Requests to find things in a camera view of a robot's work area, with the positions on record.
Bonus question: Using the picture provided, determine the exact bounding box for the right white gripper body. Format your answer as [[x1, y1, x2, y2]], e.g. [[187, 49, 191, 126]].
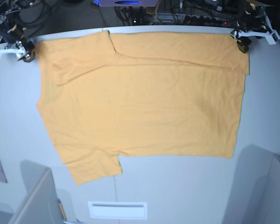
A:
[[0, 35, 31, 61]]

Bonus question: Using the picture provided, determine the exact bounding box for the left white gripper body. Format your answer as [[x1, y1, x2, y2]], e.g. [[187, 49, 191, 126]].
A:
[[230, 14, 280, 45]]

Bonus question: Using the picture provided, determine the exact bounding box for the orange yellow T-shirt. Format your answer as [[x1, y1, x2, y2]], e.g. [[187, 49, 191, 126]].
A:
[[36, 31, 249, 184]]

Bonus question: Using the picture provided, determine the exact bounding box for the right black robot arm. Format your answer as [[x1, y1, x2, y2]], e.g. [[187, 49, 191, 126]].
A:
[[0, 0, 52, 63]]

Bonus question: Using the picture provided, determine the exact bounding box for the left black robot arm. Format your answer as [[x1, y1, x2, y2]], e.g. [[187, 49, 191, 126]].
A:
[[230, 0, 280, 53]]

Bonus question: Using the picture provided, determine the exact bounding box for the purple blue device box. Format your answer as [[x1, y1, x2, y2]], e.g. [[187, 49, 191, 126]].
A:
[[97, 0, 158, 7]]

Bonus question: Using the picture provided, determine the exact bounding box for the orange tool in bin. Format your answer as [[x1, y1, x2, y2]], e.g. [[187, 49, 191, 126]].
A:
[[58, 202, 67, 221]]

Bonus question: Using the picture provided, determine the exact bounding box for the white table slot plate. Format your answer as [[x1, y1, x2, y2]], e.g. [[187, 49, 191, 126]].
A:
[[88, 202, 147, 220]]

